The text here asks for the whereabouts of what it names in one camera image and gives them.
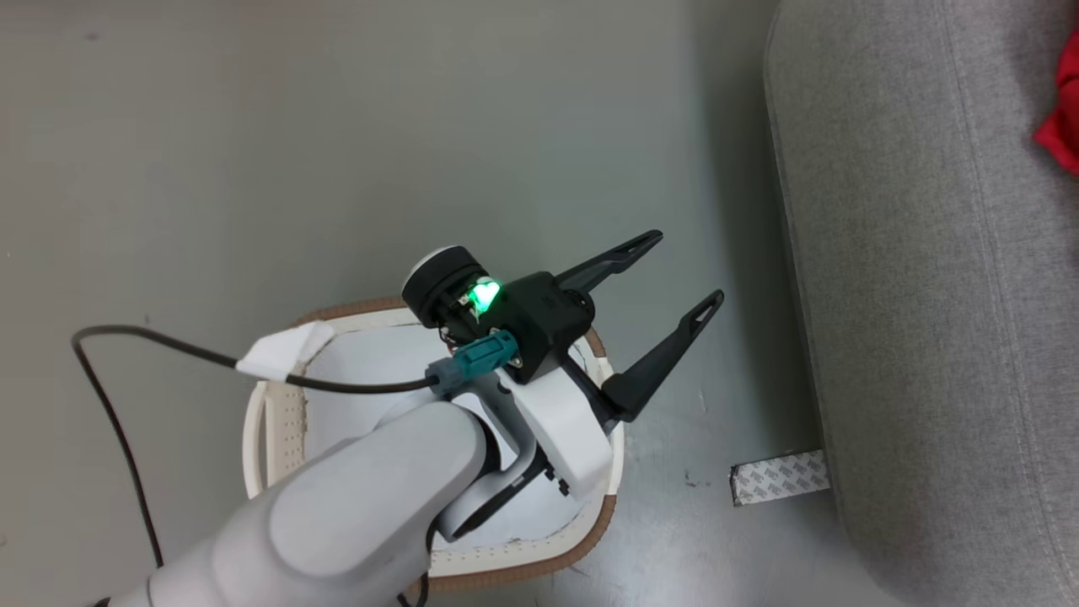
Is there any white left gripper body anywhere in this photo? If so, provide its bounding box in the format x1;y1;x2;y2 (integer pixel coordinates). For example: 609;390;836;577
504;368;616;498

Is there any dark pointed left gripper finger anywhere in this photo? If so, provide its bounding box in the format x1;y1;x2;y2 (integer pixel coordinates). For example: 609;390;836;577
555;230;664;295
601;289;726;423

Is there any red garment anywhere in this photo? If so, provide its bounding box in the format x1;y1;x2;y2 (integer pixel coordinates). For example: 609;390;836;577
1033;31;1079;176

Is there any white garment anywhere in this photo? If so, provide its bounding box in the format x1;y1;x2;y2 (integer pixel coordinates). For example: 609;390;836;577
299;324;593;551

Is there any grey fabric sofa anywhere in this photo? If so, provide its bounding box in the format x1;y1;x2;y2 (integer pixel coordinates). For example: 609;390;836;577
762;0;1079;607

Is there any white printed tape strip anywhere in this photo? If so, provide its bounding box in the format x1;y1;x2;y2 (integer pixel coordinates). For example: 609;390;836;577
729;449;832;508

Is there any white laundry basket brown rim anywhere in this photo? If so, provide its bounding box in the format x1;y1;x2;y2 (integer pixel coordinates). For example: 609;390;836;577
242;296;627;594

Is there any teal cable connector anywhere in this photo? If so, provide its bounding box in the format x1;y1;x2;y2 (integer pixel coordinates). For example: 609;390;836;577
425;329;518;398

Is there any white tape on cable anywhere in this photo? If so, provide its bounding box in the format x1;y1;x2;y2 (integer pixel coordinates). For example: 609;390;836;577
235;320;337;383

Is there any thin black cable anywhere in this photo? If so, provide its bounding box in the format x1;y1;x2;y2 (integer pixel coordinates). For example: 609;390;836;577
71;325;441;607

